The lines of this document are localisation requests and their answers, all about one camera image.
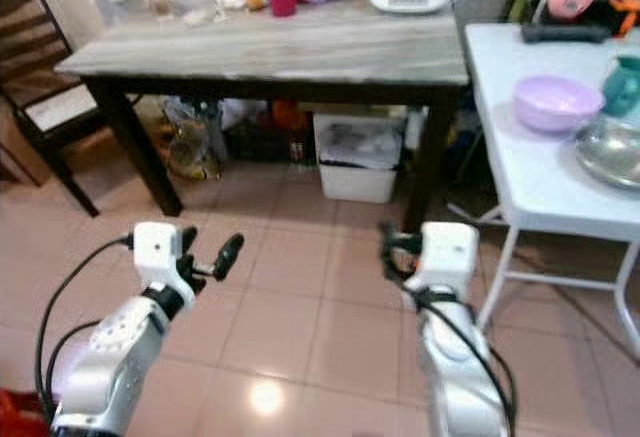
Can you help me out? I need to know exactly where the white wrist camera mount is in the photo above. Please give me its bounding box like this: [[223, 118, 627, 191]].
[[132, 222, 191, 294], [414, 221, 482, 296]]

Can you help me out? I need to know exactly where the long black left arm cable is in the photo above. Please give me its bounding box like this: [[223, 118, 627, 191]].
[[34, 238, 136, 430]]

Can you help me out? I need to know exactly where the orange item under table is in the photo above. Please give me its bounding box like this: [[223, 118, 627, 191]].
[[269, 99, 307, 137]]

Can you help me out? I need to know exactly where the dark wooden chair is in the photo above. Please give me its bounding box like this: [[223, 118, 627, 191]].
[[0, 0, 103, 220]]

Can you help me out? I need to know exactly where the large purple plastic bowl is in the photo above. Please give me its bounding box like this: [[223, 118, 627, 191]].
[[512, 74, 607, 137]]

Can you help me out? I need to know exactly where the dark table with marble top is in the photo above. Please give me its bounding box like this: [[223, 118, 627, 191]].
[[55, 0, 472, 234]]

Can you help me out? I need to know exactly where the shiny metal bowl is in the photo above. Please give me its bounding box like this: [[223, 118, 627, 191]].
[[574, 114, 640, 191]]

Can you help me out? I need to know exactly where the clear plastic bag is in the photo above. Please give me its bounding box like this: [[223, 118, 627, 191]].
[[159, 96, 227, 181]]

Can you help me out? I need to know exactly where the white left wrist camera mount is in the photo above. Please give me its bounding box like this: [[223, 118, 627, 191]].
[[132, 222, 191, 294]]

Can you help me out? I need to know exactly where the red plastic object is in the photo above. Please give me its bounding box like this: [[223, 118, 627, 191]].
[[0, 388, 52, 437]]

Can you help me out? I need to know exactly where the white storage box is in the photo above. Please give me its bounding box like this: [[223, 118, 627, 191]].
[[311, 113, 405, 205]]

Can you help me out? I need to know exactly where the short black left arm cable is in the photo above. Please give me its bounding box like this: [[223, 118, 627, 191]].
[[47, 319, 103, 400]]

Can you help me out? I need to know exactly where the black tray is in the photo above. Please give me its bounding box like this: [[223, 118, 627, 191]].
[[519, 20, 612, 45]]

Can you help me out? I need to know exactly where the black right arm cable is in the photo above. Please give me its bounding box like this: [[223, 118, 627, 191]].
[[408, 287, 520, 437]]

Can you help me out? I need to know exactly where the teal jug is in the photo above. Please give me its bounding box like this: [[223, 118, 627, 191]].
[[602, 53, 640, 119]]

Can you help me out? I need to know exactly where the white folding table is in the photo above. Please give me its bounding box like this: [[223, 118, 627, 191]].
[[462, 22, 640, 360]]

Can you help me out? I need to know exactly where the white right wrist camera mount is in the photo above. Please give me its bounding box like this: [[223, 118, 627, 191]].
[[414, 221, 482, 296]]

